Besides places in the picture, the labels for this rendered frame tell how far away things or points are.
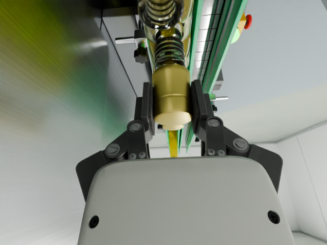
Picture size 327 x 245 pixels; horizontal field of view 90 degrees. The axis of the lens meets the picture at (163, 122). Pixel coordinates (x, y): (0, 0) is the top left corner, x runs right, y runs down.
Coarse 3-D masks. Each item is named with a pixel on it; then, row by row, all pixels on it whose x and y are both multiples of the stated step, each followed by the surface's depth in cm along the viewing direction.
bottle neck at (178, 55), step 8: (176, 24) 16; (160, 32) 16; (168, 32) 16; (176, 32) 16; (160, 40) 16; (168, 40) 15; (176, 40) 15; (160, 48) 15; (168, 48) 15; (176, 48) 15; (160, 56) 15; (168, 56) 14; (176, 56) 15; (160, 64) 15; (184, 64) 15
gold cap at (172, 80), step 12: (156, 72) 14; (168, 72) 14; (180, 72) 14; (156, 84) 14; (168, 84) 13; (180, 84) 13; (156, 96) 14; (168, 96) 13; (180, 96) 13; (156, 108) 13; (168, 108) 12; (180, 108) 12; (192, 108) 14; (156, 120) 14; (168, 120) 14; (180, 120) 14
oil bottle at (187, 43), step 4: (188, 36) 21; (184, 40) 21; (188, 40) 21; (152, 44) 21; (184, 44) 21; (188, 44) 21; (152, 48) 21; (184, 48) 21; (188, 48) 21; (152, 52) 22; (184, 52) 21; (188, 52) 22; (152, 56) 22; (184, 56) 22; (188, 56) 22; (152, 60) 23; (188, 60) 23; (188, 64) 25
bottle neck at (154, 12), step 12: (144, 0) 10; (156, 0) 12; (168, 0) 12; (180, 0) 10; (144, 12) 10; (156, 12) 12; (168, 12) 11; (180, 12) 10; (156, 24) 11; (168, 24) 11
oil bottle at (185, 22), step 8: (184, 0) 16; (192, 0) 16; (184, 8) 16; (192, 8) 16; (184, 16) 16; (144, 24) 18; (184, 24) 17; (152, 32) 18; (184, 32) 18; (152, 40) 19
